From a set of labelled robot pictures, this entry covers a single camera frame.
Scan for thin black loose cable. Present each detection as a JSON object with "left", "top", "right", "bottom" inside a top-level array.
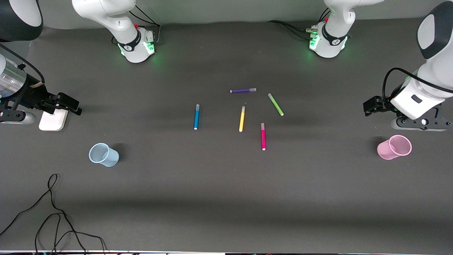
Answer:
[{"left": 0, "top": 173, "right": 107, "bottom": 254}]

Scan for black right arm base cables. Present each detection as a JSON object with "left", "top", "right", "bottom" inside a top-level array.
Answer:
[{"left": 112, "top": 5, "right": 162, "bottom": 46}]

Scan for translucent pink plastic cup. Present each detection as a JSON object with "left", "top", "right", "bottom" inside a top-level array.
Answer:
[{"left": 377, "top": 135, "right": 413, "bottom": 160}]

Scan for black arm base cables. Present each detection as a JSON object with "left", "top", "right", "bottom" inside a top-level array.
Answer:
[
  {"left": 267, "top": 8, "right": 331, "bottom": 40},
  {"left": 112, "top": 5, "right": 162, "bottom": 46}
]

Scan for black left arm base cables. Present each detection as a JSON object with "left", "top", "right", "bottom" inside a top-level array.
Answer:
[{"left": 267, "top": 8, "right": 331, "bottom": 40}]

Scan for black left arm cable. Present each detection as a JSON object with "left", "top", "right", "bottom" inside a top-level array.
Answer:
[{"left": 383, "top": 67, "right": 425, "bottom": 104}]

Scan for translucent blue plastic cup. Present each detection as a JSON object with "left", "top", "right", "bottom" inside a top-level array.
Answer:
[{"left": 88, "top": 143, "right": 120, "bottom": 167}]

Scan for green marker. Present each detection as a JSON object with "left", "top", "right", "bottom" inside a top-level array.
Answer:
[{"left": 268, "top": 93, "right": 284, "bottom": 117}]

